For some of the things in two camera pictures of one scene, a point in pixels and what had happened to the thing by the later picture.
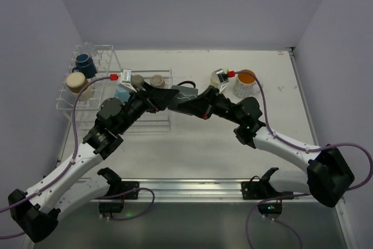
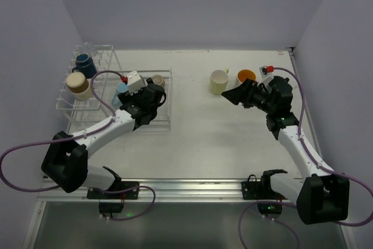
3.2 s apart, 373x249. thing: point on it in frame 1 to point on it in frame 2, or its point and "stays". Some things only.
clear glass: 88,47 stays
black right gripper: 210,102 to 247,94
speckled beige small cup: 158,80 stays
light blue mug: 122,93 stays
